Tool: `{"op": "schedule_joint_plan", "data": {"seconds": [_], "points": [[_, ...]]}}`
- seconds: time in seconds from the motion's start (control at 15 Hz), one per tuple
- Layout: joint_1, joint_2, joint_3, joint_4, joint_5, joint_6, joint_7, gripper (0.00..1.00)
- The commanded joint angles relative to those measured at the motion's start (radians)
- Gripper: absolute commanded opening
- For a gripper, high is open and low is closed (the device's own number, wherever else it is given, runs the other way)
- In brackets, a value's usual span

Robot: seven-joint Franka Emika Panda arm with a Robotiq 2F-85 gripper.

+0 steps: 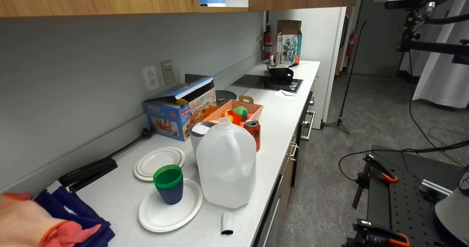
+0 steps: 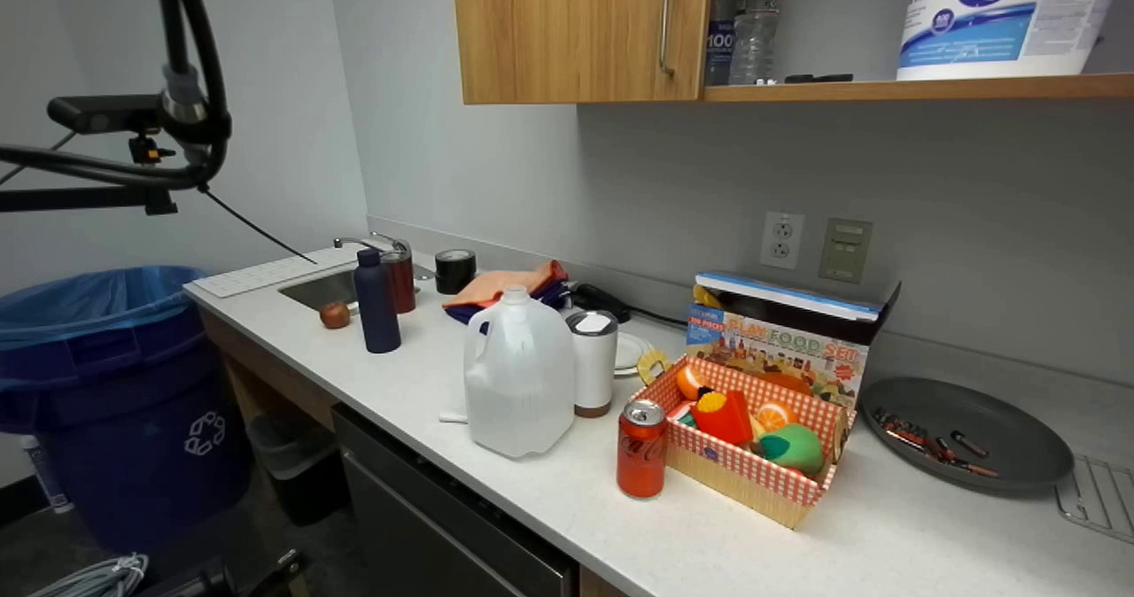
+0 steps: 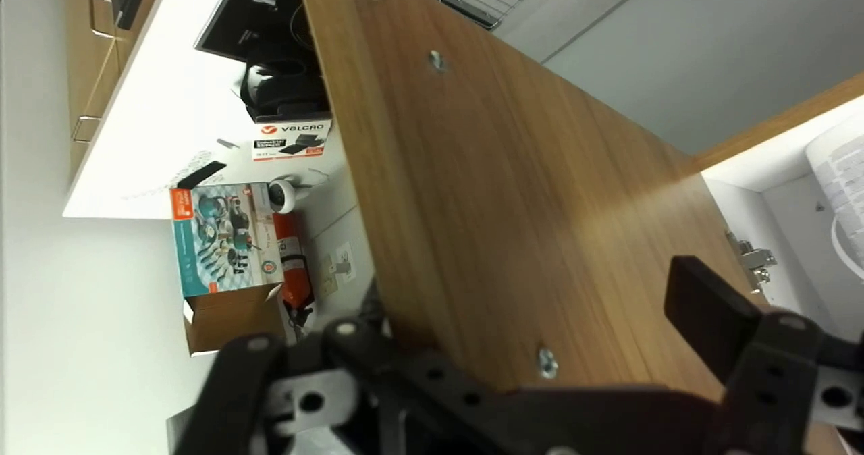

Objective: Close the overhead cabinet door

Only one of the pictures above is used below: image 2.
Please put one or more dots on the grey switch plate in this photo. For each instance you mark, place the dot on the grey switch plate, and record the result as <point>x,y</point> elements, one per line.
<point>844,250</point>

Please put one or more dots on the clear plastic water bottle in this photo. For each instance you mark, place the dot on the clear plastic water bottle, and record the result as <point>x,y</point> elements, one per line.
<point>755,39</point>

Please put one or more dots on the small white stick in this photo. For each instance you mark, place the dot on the small white stick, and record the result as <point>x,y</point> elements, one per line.
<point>452,417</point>

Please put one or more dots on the orange cloth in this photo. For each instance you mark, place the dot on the orange cloth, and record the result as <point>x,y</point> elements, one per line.
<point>509,282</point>

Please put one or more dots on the black dishwasher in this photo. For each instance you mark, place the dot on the black dishwasher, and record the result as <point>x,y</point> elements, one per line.
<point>425,517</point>

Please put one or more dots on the white tub of wipes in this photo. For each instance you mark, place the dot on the white tub of wipes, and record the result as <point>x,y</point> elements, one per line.
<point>992,39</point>

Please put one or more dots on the white plate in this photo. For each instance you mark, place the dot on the white plate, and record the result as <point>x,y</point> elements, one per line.
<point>631,353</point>

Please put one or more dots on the toy orange half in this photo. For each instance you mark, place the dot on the toy orange half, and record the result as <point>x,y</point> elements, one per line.
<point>774,417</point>

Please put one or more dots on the blue recycling bin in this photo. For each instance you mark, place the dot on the blue recycling bin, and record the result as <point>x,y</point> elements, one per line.
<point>115,420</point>

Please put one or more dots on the water bottle with blue label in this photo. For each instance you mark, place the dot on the water bottle with blue label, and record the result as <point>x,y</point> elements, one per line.
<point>718,48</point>

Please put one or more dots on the wooden overhead cabinet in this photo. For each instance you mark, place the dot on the wooden overhead cabinet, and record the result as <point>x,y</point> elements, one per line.
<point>886,90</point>

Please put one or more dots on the red apple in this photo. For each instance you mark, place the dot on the red apple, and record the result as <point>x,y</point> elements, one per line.
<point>335,315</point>

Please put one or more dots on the small black trash bin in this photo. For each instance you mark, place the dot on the small black trash bin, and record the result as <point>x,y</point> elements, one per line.
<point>297,473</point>

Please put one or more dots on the heap of small batteries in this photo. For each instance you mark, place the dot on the heap of small batteries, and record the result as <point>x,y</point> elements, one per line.
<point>921,442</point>

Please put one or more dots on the green toy fruit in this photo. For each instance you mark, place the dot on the green toy fruit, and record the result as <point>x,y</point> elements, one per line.
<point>793,448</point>

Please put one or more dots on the white bottle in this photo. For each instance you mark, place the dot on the white bottle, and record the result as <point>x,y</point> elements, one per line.
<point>44,477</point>

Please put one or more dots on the grey round plate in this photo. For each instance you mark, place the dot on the grey round plate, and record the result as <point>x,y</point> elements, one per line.
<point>1019,442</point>

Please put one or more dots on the toy orange slice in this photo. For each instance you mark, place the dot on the toy orange slice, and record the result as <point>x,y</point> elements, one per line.
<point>689,383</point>

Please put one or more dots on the black tape roll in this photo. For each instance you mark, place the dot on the black tape roll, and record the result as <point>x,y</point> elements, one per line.
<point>454,271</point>

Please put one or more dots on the steel sink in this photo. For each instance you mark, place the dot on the steel sink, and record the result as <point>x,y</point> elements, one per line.
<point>323,291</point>

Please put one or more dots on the dark red tumbler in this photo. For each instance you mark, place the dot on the dark red tumbler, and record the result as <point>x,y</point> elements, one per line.
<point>403,282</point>

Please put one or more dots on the flat black object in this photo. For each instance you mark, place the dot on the flat black object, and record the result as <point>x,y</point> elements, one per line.
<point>819,77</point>

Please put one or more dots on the white tumbler with brown base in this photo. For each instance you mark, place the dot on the white tumbler with brown base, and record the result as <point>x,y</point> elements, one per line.
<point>594,371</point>

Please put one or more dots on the red soda can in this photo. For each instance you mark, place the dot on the red soda can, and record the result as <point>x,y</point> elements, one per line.
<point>641,455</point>

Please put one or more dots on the red checkered cardboard basket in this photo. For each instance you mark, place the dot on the red checkered cardboard basket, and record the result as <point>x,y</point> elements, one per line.
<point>753,482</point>

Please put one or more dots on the colourful toy food box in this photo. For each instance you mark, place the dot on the colourful toy food box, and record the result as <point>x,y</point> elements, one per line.
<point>780,353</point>

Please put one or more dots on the wooden cabinet door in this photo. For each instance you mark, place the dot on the wooden cabinet door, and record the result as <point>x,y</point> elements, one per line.
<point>567,30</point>

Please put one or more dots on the translucent plastic jug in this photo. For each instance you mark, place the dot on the translucent plastic jug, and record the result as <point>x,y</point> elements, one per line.
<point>518,384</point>

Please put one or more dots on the camera on mount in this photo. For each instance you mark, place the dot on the camera on mount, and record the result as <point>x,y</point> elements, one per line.
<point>106,112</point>

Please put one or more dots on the white wall socket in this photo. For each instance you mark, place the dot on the white wall socket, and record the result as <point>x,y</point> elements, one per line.
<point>782,240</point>

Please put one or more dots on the dark blue cloth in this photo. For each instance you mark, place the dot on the dark blue cloth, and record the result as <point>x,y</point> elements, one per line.
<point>461,314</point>

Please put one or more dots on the navy blue bottle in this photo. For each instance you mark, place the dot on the navy blue bottle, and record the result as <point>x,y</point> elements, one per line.
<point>377,309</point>

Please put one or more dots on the black device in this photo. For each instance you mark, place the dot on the black device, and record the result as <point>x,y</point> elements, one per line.
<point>601,300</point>

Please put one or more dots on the red toy food carton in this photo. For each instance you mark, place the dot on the red toy food carton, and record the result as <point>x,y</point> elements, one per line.
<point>722,418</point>

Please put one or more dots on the silver tap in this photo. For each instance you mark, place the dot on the silver tap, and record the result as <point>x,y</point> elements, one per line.
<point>368,243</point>

